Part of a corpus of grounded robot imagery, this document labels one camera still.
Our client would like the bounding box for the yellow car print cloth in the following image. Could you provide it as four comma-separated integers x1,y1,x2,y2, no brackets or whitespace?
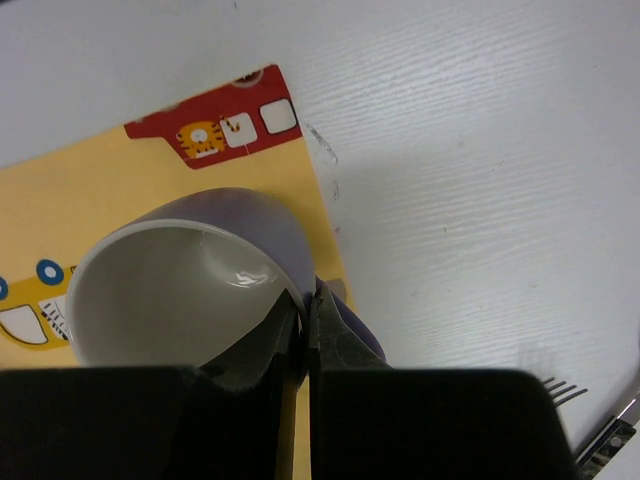
0,63,357,480

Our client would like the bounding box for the metal fork black handle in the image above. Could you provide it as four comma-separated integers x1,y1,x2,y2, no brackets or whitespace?
538,372,639,462

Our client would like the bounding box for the purple mug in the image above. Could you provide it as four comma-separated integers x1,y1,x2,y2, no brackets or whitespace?
64,186,387,370

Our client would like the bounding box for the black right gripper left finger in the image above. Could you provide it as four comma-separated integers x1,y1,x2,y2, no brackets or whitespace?
1,293,299,479

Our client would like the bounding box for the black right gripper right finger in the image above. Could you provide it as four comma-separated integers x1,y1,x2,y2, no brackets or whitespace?
309,288,577,479

